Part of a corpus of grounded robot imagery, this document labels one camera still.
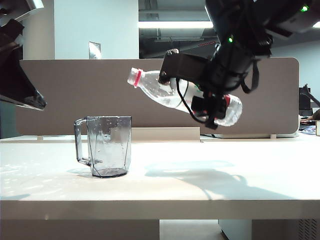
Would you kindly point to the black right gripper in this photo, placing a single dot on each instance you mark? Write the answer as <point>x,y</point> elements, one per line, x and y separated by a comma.
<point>227,72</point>

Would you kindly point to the clear water bottle red label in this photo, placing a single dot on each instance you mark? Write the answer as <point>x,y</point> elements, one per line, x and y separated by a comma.
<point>152,85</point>

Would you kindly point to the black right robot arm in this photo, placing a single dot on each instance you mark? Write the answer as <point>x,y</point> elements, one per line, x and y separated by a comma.
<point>250,17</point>

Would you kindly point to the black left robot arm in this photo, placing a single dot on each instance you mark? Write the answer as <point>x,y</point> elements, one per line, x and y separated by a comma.
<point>12,75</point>

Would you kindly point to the grey transparent plastic mug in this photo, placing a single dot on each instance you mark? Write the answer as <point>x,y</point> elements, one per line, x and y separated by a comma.
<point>110,150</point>

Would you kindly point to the long ceiling light strip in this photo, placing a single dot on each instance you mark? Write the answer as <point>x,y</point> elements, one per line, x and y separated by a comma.
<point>175,25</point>

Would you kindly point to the brown fabric desk divider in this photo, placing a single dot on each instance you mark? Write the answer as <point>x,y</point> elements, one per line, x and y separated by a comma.
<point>100,95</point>

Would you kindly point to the black computer monitor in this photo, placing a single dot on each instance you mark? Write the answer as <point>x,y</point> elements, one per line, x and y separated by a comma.
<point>303,103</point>

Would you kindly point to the beige divider bracket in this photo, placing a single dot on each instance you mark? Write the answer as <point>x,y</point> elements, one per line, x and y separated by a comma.
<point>40,137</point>
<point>273,136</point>

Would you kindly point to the metal wall plate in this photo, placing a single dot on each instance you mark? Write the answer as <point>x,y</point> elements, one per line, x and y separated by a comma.
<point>94,51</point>

